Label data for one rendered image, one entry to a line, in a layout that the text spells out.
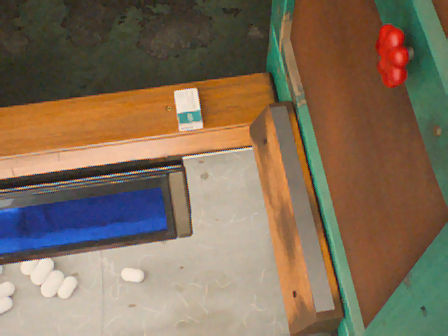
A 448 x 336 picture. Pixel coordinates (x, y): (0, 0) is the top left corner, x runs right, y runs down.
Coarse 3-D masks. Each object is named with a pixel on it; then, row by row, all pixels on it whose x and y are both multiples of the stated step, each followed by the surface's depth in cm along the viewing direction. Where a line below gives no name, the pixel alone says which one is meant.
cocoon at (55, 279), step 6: (54, 270) 88; (48, 276) 87; (54, 276) 87; (60, 276) 87; (48, 282) 87; (54, 282) 87; (60, 282) 87; (42, 288) 87; (48, 288) 86; (54, 288) 87; (48, 294) 86; (54, 294) 87
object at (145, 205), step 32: (160, 160) 57; (0, 192) 54; (32, 192) 54; (64, 192) 55; (96, 192) 55; (128, 192) 55; (160, 192) 56; (0, 224) 55; (32, 224) 56; (64, 224) 56; (96, 224) 57; (128, 224) 57; (160, 224) 58; (0, 256) 57; (32, 256) 57
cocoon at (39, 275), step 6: (48, 258) 89; (42, 264) 88; (48, 264) 88; (36, 270) 87; (42, 270) 87; (48, 270) 88; (30, 276) 88; (36, 276) 87; (42, 276) 87; (36, 282) 87; (42, 282) 88
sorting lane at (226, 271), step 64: (192, 192) 95; (256, 192) 95; (64, 256) 91; (128, 256) 91; (192, 256) 90; (256, 256) 90; (0, 320) 87; (64, 320) 86; (128, 320) 86; (192, 320) 86; (256, 320) 86
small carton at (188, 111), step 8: (192, 88) 98; (176, 96) 97; (184, 96) 97; (192, 96) 97; (176, 104) 97; (184, 104) 97; (192, 104) 97; (176, 112) 98; (184, 112) 96; (192, 112) 96; (200, 112) 96; (184, 120) 95; (192, 120) 95; (200, 120) 95; (184, 128) 96; (192, 128) 97
